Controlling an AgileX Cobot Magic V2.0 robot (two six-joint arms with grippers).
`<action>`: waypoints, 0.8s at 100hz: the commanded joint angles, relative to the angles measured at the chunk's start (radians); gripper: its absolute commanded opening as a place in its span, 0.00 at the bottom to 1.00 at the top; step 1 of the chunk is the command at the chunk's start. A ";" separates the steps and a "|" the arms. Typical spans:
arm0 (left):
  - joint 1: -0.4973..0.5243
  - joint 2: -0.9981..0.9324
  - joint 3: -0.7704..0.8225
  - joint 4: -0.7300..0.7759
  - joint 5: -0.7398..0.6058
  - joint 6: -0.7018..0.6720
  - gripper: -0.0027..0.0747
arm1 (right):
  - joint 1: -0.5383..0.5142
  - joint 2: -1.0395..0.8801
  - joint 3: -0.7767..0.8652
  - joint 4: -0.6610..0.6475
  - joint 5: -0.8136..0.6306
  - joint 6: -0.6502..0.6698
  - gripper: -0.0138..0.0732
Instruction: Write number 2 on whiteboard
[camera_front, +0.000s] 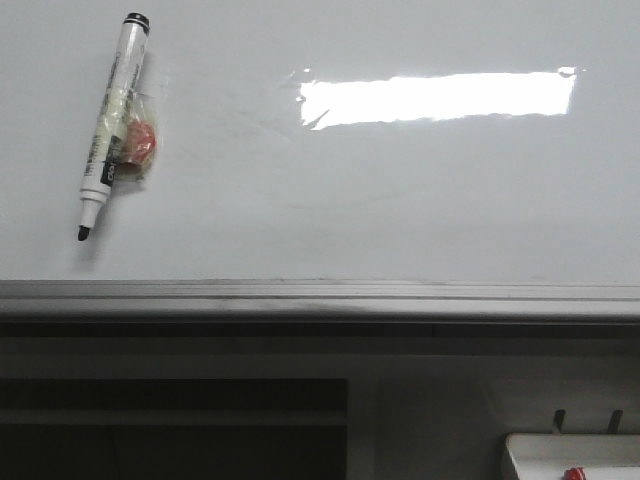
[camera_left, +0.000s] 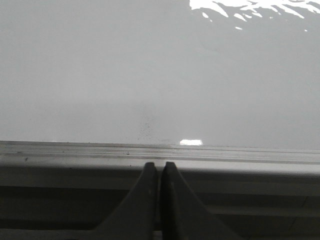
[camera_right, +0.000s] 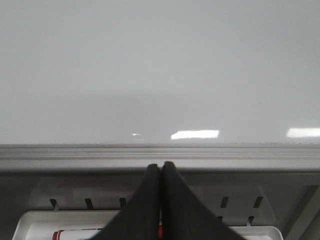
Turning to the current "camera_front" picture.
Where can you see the white black-tipped whiteboard marker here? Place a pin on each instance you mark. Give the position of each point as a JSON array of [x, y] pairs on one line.
[[112, 123]]

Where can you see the white marker tray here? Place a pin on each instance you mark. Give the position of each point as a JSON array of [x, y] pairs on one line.
[[610, 454]]

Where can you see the red capped marker in tray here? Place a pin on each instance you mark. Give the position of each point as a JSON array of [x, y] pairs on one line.
[[574, 473]]

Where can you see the white whiteboard with aluminium frame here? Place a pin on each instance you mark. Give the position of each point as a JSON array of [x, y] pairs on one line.
[[324, 161]]

